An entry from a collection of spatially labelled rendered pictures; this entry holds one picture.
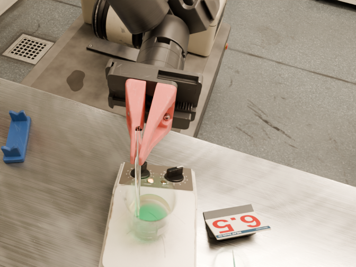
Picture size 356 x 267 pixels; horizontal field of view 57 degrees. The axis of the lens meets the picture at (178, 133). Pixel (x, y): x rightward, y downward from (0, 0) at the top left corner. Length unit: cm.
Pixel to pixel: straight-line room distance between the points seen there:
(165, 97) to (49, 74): 106
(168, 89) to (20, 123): 42
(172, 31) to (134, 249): 28
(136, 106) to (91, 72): 103
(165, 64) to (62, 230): 33
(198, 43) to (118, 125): 81
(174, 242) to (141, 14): 29
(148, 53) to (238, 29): 197
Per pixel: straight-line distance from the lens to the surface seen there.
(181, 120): 37
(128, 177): 54
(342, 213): 68
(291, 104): 193
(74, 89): 128
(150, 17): 39
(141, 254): 46
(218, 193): 60
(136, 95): 32
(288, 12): 266
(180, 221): 47
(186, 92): 36
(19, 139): 67
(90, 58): 141
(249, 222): 57
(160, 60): 36
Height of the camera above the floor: 127
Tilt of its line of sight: 53 degrees down
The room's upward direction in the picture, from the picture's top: 10 degrees clockwise
